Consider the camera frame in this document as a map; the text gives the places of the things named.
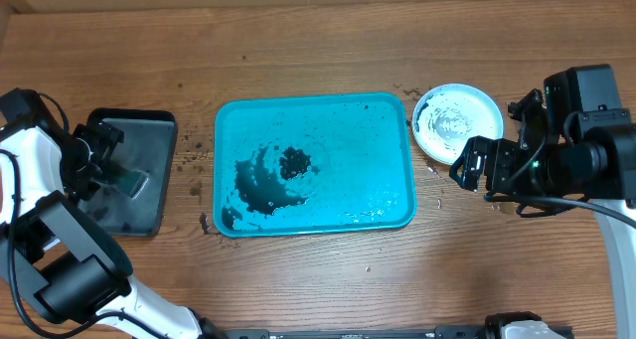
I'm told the green scrubbing sponge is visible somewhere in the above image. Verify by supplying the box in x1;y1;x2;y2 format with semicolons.
116;167;148;198

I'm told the light blue plate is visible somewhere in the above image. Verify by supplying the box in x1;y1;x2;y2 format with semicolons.
411;84;505;165

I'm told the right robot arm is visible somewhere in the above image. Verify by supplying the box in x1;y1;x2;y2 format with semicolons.
449;65;635;338

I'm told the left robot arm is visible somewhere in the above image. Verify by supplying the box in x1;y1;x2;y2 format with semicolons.
1;88;224;338

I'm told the black water tray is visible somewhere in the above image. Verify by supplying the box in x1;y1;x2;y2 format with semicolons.
78;108;177;237

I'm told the teal plastic tray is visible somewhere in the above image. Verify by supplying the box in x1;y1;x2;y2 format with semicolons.
212;92;416;238

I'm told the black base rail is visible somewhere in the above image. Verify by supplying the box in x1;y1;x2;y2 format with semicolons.
225;325;487;339

